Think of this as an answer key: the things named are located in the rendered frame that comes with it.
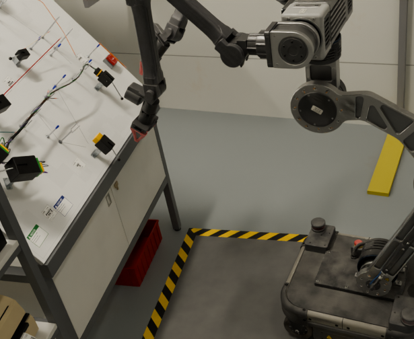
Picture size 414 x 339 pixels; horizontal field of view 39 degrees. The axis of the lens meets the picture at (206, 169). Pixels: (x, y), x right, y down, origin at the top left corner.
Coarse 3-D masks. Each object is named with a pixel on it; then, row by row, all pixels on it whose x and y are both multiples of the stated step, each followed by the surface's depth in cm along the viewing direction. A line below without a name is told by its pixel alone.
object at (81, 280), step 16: (112, 208) 259; (96, 224) 245; (112, 224) 259; (80, 240) 233; (96, 240) 245; (112, 240) 259; (80, 256) 233; (96, 256) 246; (112, 256) 260; (64, 272) 222; (80, 272) 233; (96, 272) 246; (112, 272) 260; (64, 288) 222; (80, 288) 233; (96, 288) 246; (64, 304) 222; (80, 304) 234; (96, 304) 247; (80, 320) 234; (80, 336) 234
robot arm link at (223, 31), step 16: (176, 0) 184; (192, 0) 184; (192, 16) 185; (208, 16) 184; (208, 32) 186; (224, 32) 184; (240, 32) 189; (224, 48) 183; (240, 48) 182; (240, 64) 184
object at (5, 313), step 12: (0, 300) 197; (12, 300) 198; (0, 312) 193; (12, 312) 196; (24, 312) 201; (0, 324) 191; (12, 324) 195; (24, 324) 198; (36, 324) 204; (0, 336) 189; (12, 336) 194
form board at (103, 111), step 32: (0, 0) 252; (32, 0) 266; (0, 32) 243; (32, 32) 256; (64, 32) 270; (0, 64) 234; (32, 64) 247; (64, 64) 260; (96, 64) 275; (32, 96) 238; (64, 96) 250; (96, 96) 264; (0, 128) 219; (32, 128) 229; (64, 128) 241; (96, 128) 254; (128, 128) 268; (64, 160) 232; (96, 160) 244; (32, 192) 215; (64, 192) 224; (0, 224) 199; (32, 224) 208; (64, 224) 217
